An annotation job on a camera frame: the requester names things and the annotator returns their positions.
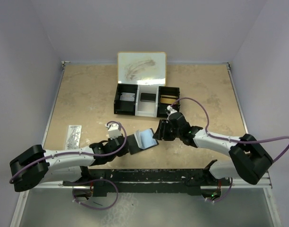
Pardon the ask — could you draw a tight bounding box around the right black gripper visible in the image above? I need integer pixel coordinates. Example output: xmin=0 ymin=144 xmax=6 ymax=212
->
xmin=153 ymin=120 xmax=182 ymax=141

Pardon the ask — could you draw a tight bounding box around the black leather card holder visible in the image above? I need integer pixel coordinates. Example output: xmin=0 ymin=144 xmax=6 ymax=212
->
xmin=127 ymin=128 xmax=159 ymax=155

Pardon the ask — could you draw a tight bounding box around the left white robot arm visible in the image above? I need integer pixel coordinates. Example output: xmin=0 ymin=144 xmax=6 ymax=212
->
xmin=9 ymin=135 xmax=128 ymax=192

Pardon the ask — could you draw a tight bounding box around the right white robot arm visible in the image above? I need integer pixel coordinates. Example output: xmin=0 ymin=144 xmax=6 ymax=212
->
xmin=153 ymin=112 xmax=274 ymax=185

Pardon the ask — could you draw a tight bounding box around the gold card in tray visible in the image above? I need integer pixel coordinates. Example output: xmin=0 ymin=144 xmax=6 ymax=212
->
xmin=160 ymin=95 xmax=178 ymax=105

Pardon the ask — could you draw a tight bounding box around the silver card in tray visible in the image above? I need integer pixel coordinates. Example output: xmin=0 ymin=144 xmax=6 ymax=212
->
xmin=120 ymin=92 xmax=135 ymax=102

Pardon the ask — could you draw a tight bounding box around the black and white compartment tray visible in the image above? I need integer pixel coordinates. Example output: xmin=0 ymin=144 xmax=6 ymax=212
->
xmin=114 ymin=84 xmax=180 ymax=118

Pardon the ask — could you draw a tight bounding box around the clear plastic packet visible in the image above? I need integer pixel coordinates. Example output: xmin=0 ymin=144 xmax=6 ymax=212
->
xmin=64 ymin=125 xmax=82 ymax=150

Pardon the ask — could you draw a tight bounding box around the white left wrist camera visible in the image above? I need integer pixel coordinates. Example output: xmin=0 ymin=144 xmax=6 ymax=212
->
xmin=105 ymin=122 xmax=122 ymax=140

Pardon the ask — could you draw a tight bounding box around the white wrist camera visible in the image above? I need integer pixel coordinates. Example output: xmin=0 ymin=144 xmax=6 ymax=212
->
xmin=105 ymin=122 xmax=122 ymax=140
xmin=166 ymin=105 xmax=177 ymax=116

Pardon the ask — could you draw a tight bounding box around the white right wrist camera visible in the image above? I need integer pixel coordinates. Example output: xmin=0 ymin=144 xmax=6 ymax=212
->
xmin=166 ymin=105 xmax=177 ymax=116

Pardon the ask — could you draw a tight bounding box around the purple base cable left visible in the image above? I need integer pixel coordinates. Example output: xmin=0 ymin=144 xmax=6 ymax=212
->
xmin=72 ymin=177 xmax=119 ymax=210

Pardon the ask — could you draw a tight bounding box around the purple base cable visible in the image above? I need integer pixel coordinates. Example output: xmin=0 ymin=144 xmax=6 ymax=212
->
xmin=72 ymin=177 xmax=119 ymax=210
xmin=204 ymin=178 xmax=234 ymax=204

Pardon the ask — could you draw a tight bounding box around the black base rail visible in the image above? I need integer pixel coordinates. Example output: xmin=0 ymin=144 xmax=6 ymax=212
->
xmin=63 ymin=169 xmax=230 ymax=197

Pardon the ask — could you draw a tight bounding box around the white board with wooden frame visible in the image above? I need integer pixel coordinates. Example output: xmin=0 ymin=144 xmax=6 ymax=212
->
xmin=117 ymin=52 xmax=167 ymax=86

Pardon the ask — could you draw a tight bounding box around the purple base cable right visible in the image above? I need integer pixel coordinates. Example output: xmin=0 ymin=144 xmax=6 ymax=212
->
xmin=204 ymin=178 xmax=234 ymax=204

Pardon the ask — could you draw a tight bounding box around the aluminium table frame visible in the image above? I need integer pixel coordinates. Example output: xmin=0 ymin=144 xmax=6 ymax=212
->
xmin=11 ymin=62 xmax=280 ymax=227

